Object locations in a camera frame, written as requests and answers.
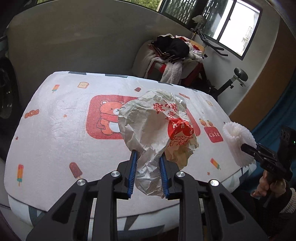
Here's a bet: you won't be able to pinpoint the white fleece blanket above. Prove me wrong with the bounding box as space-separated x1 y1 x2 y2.
139 50 184 84

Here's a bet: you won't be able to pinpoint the white and pink clothes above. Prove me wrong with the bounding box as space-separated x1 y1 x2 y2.
176 35 204 63

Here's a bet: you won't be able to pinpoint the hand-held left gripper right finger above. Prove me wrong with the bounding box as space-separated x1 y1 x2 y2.
159 155 269 241

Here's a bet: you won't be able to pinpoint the white red-printed paper wrapper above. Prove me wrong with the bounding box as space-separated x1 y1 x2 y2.
118 89 199 198

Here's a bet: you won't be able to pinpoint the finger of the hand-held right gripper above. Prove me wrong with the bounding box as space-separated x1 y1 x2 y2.
256 143 277 155
240 143 269 165

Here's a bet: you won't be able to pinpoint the white bear-print plush mat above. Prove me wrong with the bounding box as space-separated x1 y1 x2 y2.
4 71 257 212

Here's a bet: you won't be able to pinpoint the teal blue cloth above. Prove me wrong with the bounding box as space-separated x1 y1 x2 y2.
251 76 296 168

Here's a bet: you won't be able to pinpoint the brown wooden panel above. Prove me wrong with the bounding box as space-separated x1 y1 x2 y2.
228 17 296 130

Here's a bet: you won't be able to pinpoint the red garment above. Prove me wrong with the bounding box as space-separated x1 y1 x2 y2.
146 62 167 79

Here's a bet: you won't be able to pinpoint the green tree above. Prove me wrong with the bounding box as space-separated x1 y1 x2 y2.
139 0 163 10

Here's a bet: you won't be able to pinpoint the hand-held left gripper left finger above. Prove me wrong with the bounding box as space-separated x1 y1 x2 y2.
25 149 139 241

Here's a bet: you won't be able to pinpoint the person's right hand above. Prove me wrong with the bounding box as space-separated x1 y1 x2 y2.
251 171 288 200

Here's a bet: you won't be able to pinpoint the white cloth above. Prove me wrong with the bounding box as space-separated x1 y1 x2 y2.
192 15 207 25

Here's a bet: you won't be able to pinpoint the person's right forearm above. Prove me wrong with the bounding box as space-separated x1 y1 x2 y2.
276 187 296 241

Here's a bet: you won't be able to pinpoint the geometric-pattern tablecloth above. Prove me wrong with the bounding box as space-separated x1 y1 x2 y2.
8 167 249 230

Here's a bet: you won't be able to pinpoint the dark window frame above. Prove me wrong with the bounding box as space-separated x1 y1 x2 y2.
159 0 264 61

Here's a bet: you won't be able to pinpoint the patterned window screen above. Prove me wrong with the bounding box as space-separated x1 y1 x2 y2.
201 0 237 39
162 0 205 24

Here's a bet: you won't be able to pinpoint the white foam fruit net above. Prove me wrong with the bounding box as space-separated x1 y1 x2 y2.
222 122 257 168

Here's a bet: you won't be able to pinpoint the beige chair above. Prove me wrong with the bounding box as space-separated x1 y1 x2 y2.
132 39 207 86

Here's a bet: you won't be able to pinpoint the grey washing machine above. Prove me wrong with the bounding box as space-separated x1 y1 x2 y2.
0 35 21 121

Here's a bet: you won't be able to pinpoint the black garment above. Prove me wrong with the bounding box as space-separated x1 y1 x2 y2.
151 35 190 63

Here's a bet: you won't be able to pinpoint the black exercise bike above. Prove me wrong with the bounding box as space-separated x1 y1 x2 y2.
191 22 249 99

